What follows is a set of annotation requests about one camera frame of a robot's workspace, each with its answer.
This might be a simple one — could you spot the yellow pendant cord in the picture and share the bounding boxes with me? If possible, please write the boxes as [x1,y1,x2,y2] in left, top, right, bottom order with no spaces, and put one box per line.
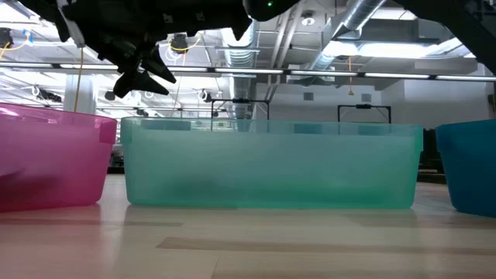
[346,56,356,97]

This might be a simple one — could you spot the silver ventilation duct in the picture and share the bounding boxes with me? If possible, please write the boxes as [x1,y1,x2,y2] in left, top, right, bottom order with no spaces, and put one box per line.
[216,21,259,121]

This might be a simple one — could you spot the green translucent plastic bin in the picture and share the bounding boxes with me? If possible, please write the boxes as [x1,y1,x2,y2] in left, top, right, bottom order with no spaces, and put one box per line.
[120,117,424,210]

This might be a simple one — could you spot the black stand frame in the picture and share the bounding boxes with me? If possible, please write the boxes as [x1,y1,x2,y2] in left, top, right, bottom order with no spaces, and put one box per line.
[211,98,270,121]
[337,103,392,124]

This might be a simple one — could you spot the black desks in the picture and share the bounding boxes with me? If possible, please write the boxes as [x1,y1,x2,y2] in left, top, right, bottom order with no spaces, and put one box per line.
[420,127,446,185]

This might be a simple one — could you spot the red translucent plastic bin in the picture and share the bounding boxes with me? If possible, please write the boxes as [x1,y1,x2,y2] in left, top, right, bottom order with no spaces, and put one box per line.
[0,102,118,213]

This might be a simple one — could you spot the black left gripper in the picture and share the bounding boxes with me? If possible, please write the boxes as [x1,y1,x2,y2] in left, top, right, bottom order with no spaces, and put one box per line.
[88,26,177,99]

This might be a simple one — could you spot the long ceiling light strip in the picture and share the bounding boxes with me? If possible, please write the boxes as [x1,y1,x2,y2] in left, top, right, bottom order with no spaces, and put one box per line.
[0,60,496,83]

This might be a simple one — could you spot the yellow power cable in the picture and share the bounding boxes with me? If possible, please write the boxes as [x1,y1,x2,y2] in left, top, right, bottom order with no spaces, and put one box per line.
[72,46,84,113]

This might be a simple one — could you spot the blue plastic bin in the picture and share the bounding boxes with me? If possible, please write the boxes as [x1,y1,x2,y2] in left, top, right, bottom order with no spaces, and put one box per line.
[435,119,496,218]

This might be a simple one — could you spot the yellow ceiling cable reel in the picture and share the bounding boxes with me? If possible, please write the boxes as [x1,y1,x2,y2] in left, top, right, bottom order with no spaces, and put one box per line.
[169,33,191,54]

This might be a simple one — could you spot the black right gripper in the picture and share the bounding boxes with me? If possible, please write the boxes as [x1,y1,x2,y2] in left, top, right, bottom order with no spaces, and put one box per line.
[154,0,253,42]

